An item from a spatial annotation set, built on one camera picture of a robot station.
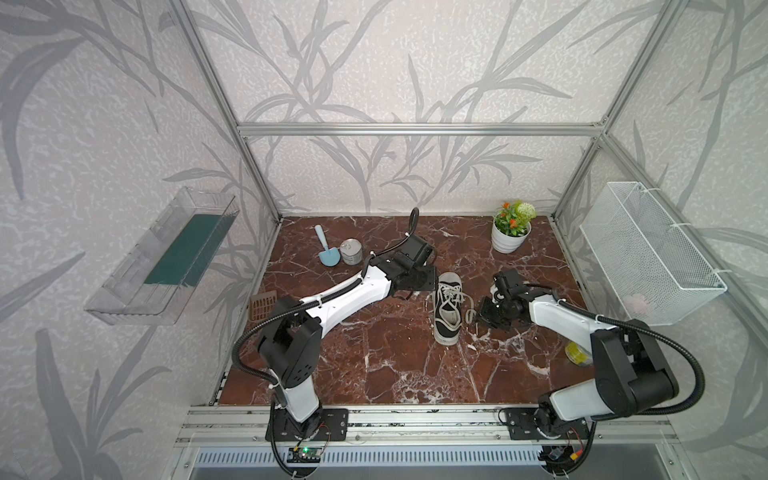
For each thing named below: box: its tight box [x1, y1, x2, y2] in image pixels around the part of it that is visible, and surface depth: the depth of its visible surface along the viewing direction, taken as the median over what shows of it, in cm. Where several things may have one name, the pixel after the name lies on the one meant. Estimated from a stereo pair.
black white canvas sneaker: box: [433, 272, 474, 346], surface depth 90 cm
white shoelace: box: [435, 283, 477, 330], surface depth 91 cm
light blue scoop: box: [314, 224, 341, 267], surface depth 110 cm
